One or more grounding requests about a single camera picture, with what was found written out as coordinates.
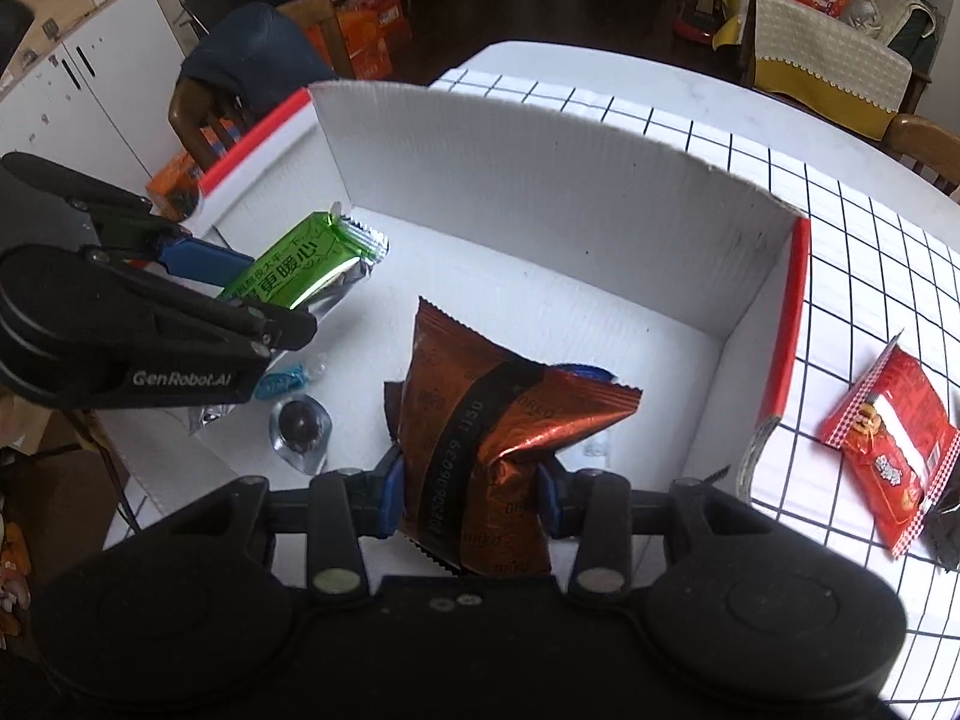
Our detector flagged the red toy car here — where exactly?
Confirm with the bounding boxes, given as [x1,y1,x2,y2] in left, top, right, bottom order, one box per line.
[673,4,721,42]

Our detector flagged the red and white cardboard box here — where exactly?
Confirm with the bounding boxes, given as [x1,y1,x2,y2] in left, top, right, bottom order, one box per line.
[94,79,813,578]

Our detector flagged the brown foil snack packet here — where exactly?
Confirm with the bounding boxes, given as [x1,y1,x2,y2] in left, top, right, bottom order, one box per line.
[384,296,644,578]

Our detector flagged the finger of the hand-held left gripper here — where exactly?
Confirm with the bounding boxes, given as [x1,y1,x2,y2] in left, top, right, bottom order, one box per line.
[0,151,257,289]
[79,244,319,359]

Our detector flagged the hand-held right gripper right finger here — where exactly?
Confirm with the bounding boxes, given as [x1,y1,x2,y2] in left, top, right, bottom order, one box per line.
[536,457,743,607]

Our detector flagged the white cabinet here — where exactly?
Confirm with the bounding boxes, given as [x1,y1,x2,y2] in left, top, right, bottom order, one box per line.
[0,0,187,192]

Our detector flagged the chocolate ball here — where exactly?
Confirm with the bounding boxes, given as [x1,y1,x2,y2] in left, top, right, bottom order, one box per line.
[268,392,333,475]

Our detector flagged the black snack packet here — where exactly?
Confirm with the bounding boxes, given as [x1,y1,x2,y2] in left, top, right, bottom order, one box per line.
[921,480,960,569]

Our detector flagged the green foil snack packet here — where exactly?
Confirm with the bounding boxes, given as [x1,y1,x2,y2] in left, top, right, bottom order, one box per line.
[217,201,391,323]

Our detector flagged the orange cartons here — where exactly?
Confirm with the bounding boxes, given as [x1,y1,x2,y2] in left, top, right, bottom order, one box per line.
[307,0,413,83]

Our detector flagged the dark blue jacket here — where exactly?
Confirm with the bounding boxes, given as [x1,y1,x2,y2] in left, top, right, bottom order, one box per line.
[178,2,340,121]

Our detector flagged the red snack packet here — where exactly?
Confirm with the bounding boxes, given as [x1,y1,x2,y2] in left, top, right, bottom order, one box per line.
[817,328,960,560]

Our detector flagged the small blue candy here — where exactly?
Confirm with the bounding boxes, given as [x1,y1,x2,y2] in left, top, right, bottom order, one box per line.
[253,361,327,400]

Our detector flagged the wooden sofa with cream cover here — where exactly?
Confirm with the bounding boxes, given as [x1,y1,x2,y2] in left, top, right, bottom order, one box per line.
[712,0,938,142]

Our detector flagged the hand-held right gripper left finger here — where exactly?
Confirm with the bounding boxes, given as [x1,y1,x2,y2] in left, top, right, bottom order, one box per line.
[221,446,407,607]

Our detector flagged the cream knitted throw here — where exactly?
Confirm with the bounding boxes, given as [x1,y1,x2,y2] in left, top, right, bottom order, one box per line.
[855,0,946,53]

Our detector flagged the grey cushion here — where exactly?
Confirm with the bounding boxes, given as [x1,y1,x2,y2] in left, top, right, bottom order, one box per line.
[844,0,886,42]

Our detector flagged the orange printed carton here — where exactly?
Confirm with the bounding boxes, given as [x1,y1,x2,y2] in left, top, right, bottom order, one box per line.
[146,150,203,222]

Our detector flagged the wooden dining chair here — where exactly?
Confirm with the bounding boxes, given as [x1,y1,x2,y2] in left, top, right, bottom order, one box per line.
[881,112,960,200]

